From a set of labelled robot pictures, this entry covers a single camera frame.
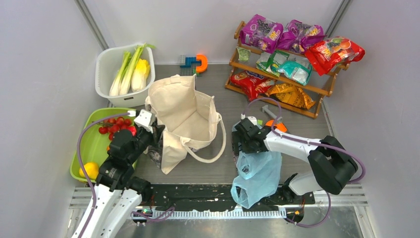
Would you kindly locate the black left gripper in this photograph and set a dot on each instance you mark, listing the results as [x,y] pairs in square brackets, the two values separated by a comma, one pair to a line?
[153,136]

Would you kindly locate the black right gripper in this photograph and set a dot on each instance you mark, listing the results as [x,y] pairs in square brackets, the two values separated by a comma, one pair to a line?
[237,138]

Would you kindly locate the blue plastic grocery bag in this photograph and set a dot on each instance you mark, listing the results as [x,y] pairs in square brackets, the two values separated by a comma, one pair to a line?
[258,177]

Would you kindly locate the canvas tote bag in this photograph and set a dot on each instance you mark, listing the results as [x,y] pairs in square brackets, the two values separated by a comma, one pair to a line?
[189,117]

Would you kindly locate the orange potato chip bag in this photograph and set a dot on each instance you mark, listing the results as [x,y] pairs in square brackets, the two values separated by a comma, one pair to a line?
[291,94]

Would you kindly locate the yellow napa cabbage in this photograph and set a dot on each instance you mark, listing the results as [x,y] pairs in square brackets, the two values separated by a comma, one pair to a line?
[140,75]

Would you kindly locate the small green packet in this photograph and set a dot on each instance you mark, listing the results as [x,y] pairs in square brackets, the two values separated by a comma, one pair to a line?
[243,54]

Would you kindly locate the green celery bunch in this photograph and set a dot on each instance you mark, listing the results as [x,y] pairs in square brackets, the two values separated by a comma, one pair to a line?
[126,81]

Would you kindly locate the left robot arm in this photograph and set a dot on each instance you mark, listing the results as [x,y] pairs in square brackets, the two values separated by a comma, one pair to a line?
[117,192]

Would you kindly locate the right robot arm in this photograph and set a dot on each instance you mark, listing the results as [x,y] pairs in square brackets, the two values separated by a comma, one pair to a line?
[332,167]

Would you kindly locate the red lychee bunch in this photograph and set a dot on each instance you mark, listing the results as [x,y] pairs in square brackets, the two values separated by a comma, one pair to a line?
[111,126]

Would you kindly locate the orange toy piece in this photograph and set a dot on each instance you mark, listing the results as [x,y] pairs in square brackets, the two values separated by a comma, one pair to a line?
[278,125]

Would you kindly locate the white plastic basket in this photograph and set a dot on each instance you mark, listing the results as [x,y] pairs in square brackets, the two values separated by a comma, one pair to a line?
[107,66]

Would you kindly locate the green white snack bag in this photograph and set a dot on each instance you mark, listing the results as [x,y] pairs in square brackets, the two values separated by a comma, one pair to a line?
[272,63]

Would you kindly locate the teal snack bag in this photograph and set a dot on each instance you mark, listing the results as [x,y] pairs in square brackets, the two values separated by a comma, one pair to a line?
[296,70]

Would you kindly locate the blue orange toy blocks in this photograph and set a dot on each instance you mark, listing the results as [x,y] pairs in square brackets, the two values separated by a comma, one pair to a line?
[196,65]

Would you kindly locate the purple snack bag left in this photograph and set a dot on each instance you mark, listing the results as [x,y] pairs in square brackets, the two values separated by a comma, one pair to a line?
[262,33]

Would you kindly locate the purple snack bag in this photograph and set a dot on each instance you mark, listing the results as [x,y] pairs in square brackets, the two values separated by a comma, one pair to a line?
[297,37]
[262,33]

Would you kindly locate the red fruit candy bag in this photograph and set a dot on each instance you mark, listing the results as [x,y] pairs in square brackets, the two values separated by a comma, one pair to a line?
[326,54]

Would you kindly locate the purple snack bag right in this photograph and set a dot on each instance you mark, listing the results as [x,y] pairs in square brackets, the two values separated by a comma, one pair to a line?
[297,37]

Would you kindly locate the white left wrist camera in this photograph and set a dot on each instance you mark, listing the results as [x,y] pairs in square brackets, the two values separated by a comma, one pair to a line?
[143,118]

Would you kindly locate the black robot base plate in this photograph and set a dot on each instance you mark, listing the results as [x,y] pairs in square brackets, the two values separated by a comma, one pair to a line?
[213,197]

